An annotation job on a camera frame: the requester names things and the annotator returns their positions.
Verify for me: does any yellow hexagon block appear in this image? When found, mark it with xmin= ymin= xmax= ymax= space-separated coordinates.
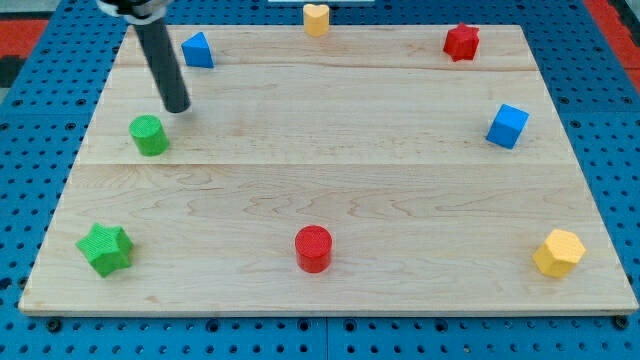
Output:
xmin=532 ymin=229 xmax=586 ymax=278

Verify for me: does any green cylinder block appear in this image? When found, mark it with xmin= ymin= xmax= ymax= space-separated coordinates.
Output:
xmin=129 ymin=115 xmax=169 ymax=156

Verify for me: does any red star block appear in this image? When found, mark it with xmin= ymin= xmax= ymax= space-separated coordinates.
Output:
xmin=443 ymin=23 xmax=480 ymax=62

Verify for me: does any light wooden board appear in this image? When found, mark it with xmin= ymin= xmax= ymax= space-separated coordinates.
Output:
xmin=19 ymin=25 xmax=638 ymax=317

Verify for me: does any green star block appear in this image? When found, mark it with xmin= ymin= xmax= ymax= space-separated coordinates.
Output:
xmin=75 ymin=223 xmax=133 ymax=278

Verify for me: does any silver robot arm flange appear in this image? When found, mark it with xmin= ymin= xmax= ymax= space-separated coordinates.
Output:
xmin=96 ymin=0 xmax=173 ymax=25

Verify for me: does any blue triangular prism block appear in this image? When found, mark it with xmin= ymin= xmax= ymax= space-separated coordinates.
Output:
xmin=181 ymin=32 xmax=215 ymax=68

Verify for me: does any yellow heart block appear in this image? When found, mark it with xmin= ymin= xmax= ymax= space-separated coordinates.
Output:
xmin=302 ymin=4 xmax=330 ymax=37

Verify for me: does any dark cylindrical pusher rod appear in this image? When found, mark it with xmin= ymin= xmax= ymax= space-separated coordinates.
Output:
xmin=134 ymin=18 xmax=191 ymax=113

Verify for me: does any red cylinder block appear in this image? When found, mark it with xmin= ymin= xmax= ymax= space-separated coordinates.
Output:
xmin=294 ymin=225 xmax=333 ymax=273

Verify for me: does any blue cube block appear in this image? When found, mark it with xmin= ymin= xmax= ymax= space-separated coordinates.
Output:
xmin=486 ymin=104 xmax=529 ymax=149

